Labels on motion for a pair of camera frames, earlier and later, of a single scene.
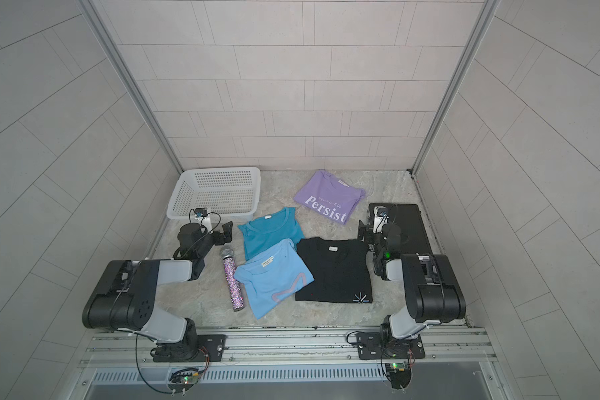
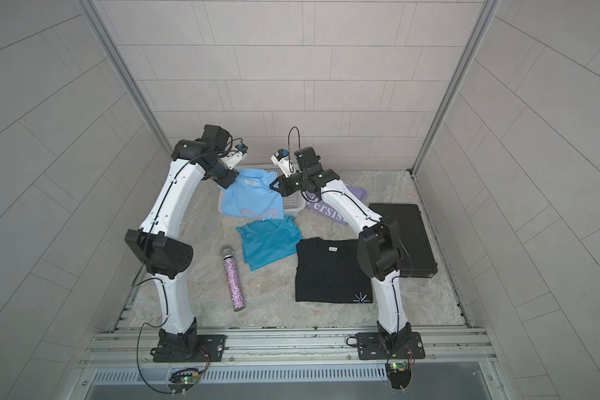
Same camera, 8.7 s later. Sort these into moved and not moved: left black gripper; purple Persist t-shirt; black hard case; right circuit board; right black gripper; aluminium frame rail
Moved: left black gripper; right black gripper
Not moved: right circuit board; purple Persist t-shirt; black hard case; aluminium frame rail
